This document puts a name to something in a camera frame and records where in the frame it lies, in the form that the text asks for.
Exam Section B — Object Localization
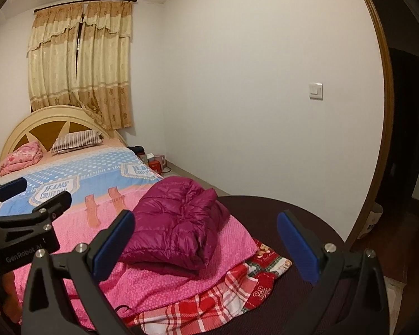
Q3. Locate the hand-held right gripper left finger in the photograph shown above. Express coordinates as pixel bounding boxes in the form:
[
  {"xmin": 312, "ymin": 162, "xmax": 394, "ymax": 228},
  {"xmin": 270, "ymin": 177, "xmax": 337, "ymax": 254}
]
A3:
[{"xmin": 19, "ymin": 209, "xmax": 136, "ymax": 335}]

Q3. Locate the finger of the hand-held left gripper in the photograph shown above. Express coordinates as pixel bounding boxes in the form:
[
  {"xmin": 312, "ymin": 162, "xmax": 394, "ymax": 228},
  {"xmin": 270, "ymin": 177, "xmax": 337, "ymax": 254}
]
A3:
[
  {"xmin": 0, "ymin": 177, "xmax": 28, "ymax": 213},
  {"xmin": 0, "ymin": 191, "xmax": 72, "ymax": 233}
]

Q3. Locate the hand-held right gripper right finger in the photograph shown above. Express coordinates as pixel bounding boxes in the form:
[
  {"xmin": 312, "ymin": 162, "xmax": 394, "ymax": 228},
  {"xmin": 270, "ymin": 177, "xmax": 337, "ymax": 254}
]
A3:
[{"xmin": 277, "ymin": 210, "xmax": 388, "ymax": 335}]

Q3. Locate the magenta puffer jacket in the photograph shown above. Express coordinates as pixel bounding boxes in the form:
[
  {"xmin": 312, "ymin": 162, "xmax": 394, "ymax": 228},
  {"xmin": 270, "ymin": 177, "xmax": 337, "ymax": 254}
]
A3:
[{"xmin": 118, "ymin": 176, "xmax": 231, "ymax": 270}]

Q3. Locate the person's left hand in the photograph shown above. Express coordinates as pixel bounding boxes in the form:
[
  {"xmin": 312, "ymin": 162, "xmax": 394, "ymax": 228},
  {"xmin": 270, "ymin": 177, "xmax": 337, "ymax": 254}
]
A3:
[{"xmin": 0, "ymin": 272, "xmax": 23, "ymax": 325}]

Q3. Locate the folded pink quilt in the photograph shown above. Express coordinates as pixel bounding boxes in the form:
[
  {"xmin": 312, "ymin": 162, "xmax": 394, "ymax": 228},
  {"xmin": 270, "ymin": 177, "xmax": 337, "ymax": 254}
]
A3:
[{"xmin": 0, "ymin": 141, "xmax": 43, "ymax": 177}]

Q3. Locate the blue and pink blanket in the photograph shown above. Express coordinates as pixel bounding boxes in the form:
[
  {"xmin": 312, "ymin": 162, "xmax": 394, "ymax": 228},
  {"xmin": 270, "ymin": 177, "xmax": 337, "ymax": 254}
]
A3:
[{"xmin": 0, "ymin": 145, "xmax": 259, "ymax": 330}]

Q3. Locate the cream wooden bed headboard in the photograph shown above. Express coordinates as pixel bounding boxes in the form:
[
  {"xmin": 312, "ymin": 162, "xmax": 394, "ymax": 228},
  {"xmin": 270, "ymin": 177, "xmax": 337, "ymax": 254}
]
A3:
[{"xmin": 0, "ymin": 105, "xmax": 128, "ymax": 171}]

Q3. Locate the striped pillow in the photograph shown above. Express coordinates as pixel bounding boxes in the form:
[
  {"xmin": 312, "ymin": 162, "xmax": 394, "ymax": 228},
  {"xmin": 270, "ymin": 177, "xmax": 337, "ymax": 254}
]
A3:
[{"xmin": 50, "ymin": 130, "xmax": 104, "ymax": 155}]

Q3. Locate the white paper bag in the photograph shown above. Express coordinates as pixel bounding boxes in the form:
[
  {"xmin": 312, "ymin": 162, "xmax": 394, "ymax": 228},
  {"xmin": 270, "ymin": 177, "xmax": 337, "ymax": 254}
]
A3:
[{"xmin": 366, "ymin": 204, "xmax": 384, "ymax": 233}]

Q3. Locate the red plaid blanket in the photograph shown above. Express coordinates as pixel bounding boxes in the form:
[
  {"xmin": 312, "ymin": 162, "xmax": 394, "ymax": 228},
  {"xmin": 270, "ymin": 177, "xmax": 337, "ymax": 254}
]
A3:
[{"xmin": 126, "ymin": 239, "xmax": 293, "ymax": 335}]

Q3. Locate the beige floral window curtain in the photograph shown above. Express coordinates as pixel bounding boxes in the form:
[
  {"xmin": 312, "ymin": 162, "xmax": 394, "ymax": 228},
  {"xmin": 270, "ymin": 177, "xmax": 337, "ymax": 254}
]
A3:
[{"xmin": 26, "ymin": 0, "xmax": 134, "ymax": 130}]

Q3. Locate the brown wooden door frame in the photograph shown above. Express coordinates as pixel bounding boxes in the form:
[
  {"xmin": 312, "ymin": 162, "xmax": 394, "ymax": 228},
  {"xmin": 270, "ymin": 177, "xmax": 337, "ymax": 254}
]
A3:
[{"xmin": 349, "ymin": 0, "xmax": 396, "ymax": 241}]

